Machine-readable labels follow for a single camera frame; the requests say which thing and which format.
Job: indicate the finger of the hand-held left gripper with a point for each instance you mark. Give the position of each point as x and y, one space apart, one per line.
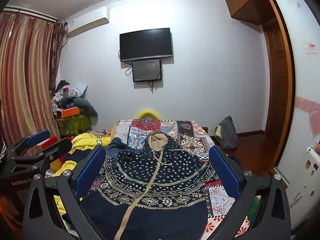
57 147
37 137

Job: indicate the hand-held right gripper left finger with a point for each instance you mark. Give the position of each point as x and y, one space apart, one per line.
90 170

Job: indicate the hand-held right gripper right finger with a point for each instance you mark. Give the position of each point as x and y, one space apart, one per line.
225 170

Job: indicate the navy patterned hoodie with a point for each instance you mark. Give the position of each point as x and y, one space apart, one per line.
155 180

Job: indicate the red box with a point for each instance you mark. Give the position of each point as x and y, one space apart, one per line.
50 142

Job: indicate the green patterned cloth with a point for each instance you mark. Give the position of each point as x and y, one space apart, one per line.
72 126

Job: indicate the yellow garment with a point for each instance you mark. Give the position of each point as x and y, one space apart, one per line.
86 141

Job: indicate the grey bag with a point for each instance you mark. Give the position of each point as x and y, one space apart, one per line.
227 132

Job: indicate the orange box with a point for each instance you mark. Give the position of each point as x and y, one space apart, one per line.
70 112

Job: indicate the patchwork bedspread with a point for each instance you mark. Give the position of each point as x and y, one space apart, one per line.
190 135

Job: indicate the dark grey cushion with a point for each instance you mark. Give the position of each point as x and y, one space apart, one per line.
86 106

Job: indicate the pile of clutter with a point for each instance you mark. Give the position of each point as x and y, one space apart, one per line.
65 95

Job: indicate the striped brown curtain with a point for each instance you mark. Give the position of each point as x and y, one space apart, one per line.
25 75

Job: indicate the yellow round object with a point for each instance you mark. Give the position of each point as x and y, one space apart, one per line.
147 113

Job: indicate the wooden wardrobe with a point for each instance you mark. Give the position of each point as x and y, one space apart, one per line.
277 80

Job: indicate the white air conditioner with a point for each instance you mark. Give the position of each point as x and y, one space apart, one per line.
87 22

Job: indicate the small black wall monitor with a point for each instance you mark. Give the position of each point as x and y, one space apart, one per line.
147 70

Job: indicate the black wall television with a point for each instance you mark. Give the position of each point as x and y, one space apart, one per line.
146 44

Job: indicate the wall sticker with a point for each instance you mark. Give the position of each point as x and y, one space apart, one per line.
310 48

